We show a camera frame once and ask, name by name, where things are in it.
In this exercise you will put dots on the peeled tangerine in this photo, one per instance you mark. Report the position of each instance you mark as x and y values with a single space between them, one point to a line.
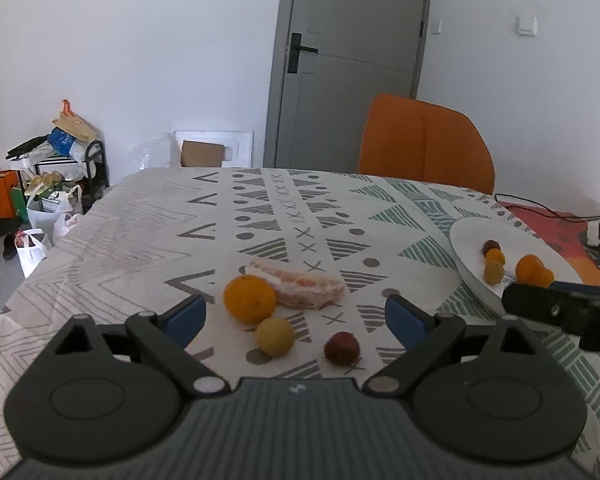
531 267

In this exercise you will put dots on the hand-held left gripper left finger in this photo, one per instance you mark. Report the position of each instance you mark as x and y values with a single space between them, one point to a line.
186 320

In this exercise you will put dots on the small orange kumquat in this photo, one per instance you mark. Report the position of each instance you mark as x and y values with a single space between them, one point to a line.
495 256

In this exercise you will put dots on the blue plastic bag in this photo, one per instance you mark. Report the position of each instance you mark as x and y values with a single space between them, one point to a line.
65 141

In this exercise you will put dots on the white shopping bag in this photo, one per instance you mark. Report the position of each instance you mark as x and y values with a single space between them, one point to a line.
32 255
47 220

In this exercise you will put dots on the clear plastic bag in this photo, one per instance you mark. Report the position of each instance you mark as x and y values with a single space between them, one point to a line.
155 152

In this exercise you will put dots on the orange chair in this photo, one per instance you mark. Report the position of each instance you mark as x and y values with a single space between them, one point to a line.
425 145

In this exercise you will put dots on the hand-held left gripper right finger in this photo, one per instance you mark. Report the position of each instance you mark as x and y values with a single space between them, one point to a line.
405 321

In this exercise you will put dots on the white foam board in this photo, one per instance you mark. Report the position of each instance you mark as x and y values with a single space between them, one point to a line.
242 147

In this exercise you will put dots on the patterned white tablecloth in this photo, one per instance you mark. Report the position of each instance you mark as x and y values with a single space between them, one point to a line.
130 240

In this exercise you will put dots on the brown paper bag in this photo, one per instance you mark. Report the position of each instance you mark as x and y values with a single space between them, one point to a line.
75 125

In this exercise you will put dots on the grey door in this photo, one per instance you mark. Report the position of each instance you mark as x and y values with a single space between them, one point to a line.
350 60

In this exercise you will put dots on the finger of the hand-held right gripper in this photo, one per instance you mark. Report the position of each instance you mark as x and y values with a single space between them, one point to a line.
540 305

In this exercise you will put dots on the cardboard box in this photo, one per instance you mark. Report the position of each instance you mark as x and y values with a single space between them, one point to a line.
205 154

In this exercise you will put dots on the peeled pomelo segment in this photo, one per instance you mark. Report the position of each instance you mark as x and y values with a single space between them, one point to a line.
305 287

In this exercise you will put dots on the black shoe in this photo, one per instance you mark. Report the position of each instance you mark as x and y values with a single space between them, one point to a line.
10 242

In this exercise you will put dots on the small red fruit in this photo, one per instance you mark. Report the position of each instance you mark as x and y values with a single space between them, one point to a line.
341 347
491 246

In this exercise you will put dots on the red orange printed mat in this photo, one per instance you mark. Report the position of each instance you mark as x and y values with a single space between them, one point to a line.
550 230

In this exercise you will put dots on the large orange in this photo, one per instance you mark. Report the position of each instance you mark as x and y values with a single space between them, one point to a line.
250 297

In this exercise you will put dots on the small white wall switch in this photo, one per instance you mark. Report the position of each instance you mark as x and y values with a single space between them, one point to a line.
436 27

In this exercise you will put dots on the small yellow fruit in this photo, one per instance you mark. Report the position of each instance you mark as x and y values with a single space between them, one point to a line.
493 271
275 336

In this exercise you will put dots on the black metal rack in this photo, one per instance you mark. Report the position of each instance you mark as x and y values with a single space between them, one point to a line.
99 170

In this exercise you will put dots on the white plate with blue print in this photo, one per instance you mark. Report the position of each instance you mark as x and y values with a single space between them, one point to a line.
480 232

